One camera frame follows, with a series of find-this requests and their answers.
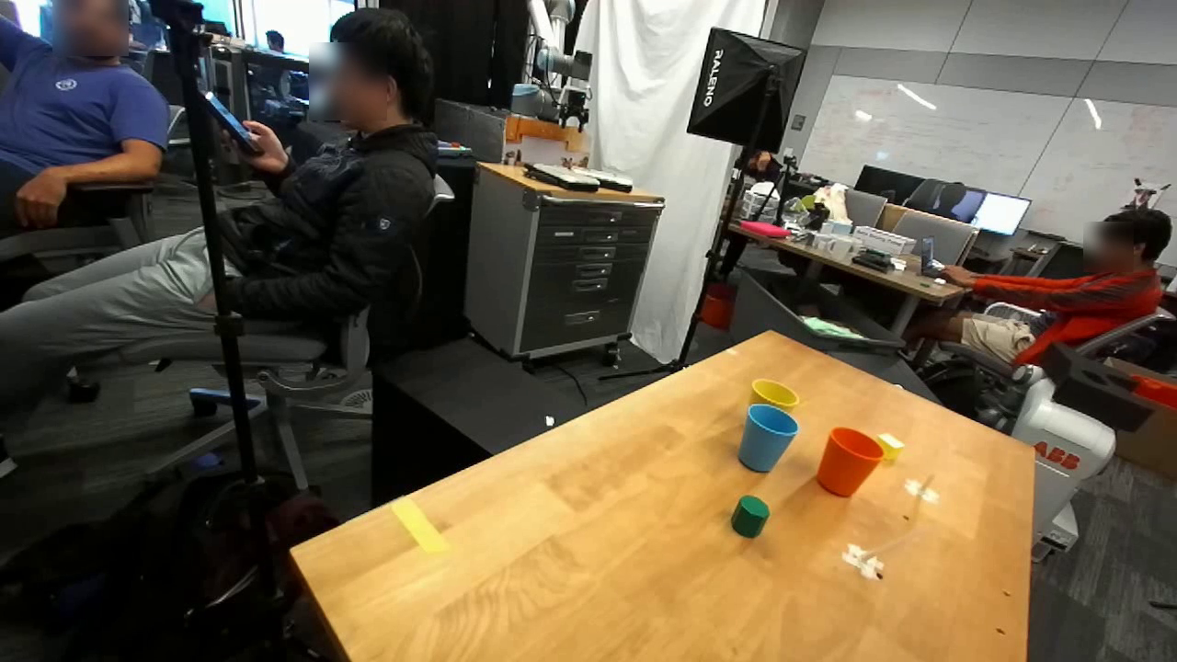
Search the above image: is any yellow plastic cup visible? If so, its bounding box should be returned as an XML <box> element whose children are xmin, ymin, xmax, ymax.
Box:
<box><xmin>751</xmin><ymin>377</ymin><xmax>799</xmax><ymax>413</ymax></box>

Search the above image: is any orange plastic cup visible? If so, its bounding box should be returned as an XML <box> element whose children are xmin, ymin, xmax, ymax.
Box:
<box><xmin>817</xmin><ymin>425</ymin><xmax>884</xmax><ymax>497</ymax></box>

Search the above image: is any white ABB robot base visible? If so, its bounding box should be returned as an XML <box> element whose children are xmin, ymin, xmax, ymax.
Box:
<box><xmin>1011</xmin><ymin>364</ymin><xmax>1115</xmax><ymax>549</ymax></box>

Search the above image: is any grey drawer cabinet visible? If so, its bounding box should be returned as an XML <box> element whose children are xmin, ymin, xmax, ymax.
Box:
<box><xmin>463</xmin><ymin>163</ymin><xmax>660</xmax><ymax>359</ymax></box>

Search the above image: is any blue plastic cup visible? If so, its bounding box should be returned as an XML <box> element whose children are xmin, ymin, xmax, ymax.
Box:
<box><xmin>740</xmin><ymin>403</ymin><xmax>799</xmax><ymax>475</ymax></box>

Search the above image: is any cardboard box on cabinet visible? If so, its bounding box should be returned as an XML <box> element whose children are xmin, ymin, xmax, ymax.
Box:
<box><xmin>499</xmin><ymin>112</ymin><xmax>589</xmax><ymax>166</ymax></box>

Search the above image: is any green cylinder block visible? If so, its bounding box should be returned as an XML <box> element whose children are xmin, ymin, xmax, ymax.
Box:
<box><xmin>733</xmin><ymin>497</ymin><xmax>770</xmax><ymax>538</ymax></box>

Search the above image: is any yellow tape strip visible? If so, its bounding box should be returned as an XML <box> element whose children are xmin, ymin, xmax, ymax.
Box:
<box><xmin>394</xmin><ymin>499</ymin><xmax>443</xmax><ymax>556</ymax></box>

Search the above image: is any grey office chair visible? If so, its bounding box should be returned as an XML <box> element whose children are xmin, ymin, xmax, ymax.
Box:
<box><xmin>69</xmin><ymin>171</ymin><xmax>461</xmax><ymax>491</ymax></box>

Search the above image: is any person in black jacket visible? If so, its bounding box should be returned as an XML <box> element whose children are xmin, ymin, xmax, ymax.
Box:
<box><xmin>0</xmin><ymin>8</ymin><xmax>435</xmax><ymax>414</ymax></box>

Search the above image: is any white hanging sheet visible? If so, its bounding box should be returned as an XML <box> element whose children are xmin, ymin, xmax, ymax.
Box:
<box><xmin>578</xmin><ymin>0</ymin><xmax>763</xmax><ymax>359</ymax></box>

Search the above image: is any black softbox light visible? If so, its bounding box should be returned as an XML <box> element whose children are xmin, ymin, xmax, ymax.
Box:
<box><xmin>689</xmin><ymin>29</ymin><xmax>804</xmax><ymax>149</ymax></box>

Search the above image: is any yellow cube block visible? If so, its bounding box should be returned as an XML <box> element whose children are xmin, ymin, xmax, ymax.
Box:
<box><xmin>877</xmin><ymin>434</ymin><xmax>904</xmax><ymax>464</ymax></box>

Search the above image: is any white plastic connector piece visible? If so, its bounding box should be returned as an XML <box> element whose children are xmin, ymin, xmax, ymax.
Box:
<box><xmin>841</xmin><ymin>545</ymin><xmax>885</xmax><ymax>581</ymax></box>

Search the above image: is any clear plastic stick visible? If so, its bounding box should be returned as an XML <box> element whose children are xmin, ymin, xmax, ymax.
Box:
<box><xmin>904</xmin><ymin>475</ymin><xmax>935</xmax><ymax>522</ymax></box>

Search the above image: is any black tripod stand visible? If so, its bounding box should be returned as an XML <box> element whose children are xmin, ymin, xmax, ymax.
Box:
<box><xmin>148</xmin><ymin>0</ymin><xmax>323</xmax><ymax>662</ymax></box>

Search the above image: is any person in red shirt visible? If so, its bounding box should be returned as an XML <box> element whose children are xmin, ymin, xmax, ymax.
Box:
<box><xmin>908</xmin><ymin>208</ymin><xmax>1173</xmax><ymax>367</ymax></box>

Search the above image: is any person in blue shirt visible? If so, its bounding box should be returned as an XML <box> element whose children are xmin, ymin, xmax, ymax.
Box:
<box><xmin>0</xmin><ymin>0</ymin><xmax>169</xmax><ymax>233</ymax></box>

